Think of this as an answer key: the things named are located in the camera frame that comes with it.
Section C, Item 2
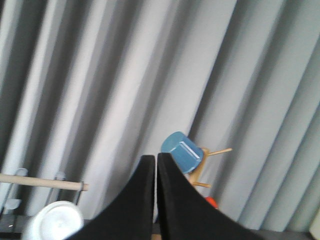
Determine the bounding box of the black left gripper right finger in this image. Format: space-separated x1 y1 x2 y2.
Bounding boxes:
157 153 262 240

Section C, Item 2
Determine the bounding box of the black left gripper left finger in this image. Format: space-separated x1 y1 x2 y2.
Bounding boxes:
68 155 155 240

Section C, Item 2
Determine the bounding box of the orange enamel mug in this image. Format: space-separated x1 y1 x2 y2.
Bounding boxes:
205 196 218 209

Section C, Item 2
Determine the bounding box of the wooden mug tree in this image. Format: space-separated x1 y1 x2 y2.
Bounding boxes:
188 147 233 188

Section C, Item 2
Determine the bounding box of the blue enamel mug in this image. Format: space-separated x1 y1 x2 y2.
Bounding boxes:
160 131 204 174

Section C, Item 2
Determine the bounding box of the white smiley mug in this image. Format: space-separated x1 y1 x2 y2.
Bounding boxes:
21 200 84 240

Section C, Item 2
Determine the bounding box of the grey white curtain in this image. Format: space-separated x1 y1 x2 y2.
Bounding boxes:
0 0 320 232

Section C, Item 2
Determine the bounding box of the black wire mug rack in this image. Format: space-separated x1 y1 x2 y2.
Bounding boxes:
0 168 91 220

